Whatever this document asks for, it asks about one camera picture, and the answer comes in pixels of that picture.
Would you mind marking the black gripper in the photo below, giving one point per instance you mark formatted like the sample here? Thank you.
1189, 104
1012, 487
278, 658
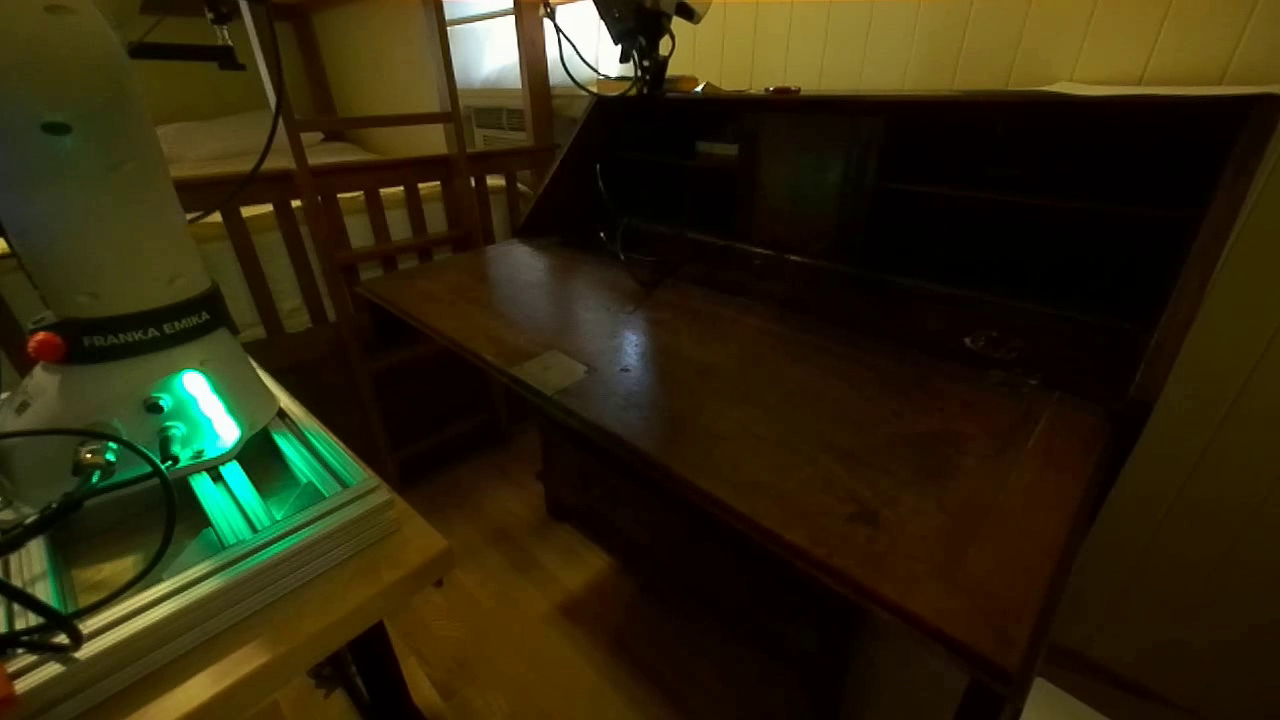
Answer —
640, 16

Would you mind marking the tall wooden frame rack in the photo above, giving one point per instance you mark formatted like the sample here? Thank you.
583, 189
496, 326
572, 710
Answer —
534, 65

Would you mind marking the dark wooden chair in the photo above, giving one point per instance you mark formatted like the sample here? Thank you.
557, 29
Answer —
400, 386

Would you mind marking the dark wooden secretary desk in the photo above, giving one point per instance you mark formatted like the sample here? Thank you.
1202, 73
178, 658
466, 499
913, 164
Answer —
824, 427

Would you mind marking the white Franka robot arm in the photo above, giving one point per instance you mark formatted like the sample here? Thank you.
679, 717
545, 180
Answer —
83, 175

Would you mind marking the red round knob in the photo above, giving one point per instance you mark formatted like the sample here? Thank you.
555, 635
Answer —
45, 344

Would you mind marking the wooden robot mounting table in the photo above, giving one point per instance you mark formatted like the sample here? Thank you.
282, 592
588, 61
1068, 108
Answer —
264, 587

